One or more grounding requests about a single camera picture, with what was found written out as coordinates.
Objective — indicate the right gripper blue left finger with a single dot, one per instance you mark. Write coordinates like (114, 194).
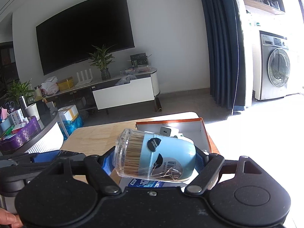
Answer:
(99, 168)

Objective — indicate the silver washing machine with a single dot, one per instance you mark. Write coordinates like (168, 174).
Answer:
(275, 66)

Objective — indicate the bamboo plant in glass vase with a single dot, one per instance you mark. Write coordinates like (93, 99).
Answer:
(101, 58)

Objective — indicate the dark blue curtain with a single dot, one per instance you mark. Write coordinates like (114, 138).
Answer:
(226, 53)

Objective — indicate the round grey side table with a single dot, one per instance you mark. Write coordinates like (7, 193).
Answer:
(46, 137)

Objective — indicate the yellow box on cabinet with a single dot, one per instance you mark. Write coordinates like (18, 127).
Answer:
(66, 83)

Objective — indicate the dark framed picture box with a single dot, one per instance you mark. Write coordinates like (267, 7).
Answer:
(140, 59)

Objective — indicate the person's left hand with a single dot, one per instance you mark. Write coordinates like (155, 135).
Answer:
(7, 218)

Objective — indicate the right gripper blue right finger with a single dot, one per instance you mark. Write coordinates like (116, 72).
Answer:
(208, 166)

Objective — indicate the white router with antennas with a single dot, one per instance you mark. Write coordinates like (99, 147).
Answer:
(84, 77)

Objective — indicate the white TV cabinet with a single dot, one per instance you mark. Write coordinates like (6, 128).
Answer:
(104, 94)

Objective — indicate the grey cloth on cabinet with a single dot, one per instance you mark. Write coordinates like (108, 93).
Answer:
(126, 79)

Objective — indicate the green plant on side table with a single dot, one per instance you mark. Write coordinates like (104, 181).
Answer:
(18, 89)

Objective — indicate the blue plastic bag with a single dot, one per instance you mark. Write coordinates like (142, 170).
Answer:
(71, 126)

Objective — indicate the white paper cup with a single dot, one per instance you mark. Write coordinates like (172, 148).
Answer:
(32, 111)

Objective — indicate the dark blue printed box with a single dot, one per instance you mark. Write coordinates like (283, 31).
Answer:
(141, 183)

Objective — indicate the light blue toothpick jar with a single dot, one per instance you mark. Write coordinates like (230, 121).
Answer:
(149, 156)

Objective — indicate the white yellow cardboard box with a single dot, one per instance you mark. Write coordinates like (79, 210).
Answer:
(68, 113)

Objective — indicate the wooden coffee table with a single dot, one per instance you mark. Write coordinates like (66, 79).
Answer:
(100, 138)

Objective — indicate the purple storage basket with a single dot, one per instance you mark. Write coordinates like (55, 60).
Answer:
(24, 135)

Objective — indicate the black wall television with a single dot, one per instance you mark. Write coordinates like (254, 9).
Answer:
(71, 36)

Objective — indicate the white power adapter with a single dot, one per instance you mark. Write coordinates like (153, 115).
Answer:
(169, 131)

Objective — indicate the white plastic bag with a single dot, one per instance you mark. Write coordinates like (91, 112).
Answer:
(50, 86)

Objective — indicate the black rolled mat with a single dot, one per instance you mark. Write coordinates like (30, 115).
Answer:
(158, 107)

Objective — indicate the orange white cardboard tray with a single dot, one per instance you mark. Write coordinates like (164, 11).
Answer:
(192, 129)

